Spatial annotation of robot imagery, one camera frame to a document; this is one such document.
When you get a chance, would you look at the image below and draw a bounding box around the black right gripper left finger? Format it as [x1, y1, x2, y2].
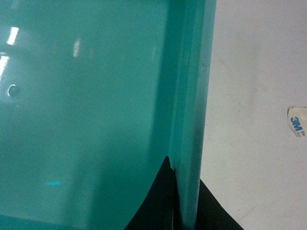
[125, 156, 177, 230]

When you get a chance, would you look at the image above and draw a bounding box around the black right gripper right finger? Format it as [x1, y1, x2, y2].
[195, 180, 243, 230]

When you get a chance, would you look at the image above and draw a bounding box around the light teal plastic bin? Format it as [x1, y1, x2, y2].
[0, 0, 216, 230]

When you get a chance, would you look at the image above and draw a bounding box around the white 3M tape piece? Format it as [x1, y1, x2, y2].
[287, 106, 307, 138]

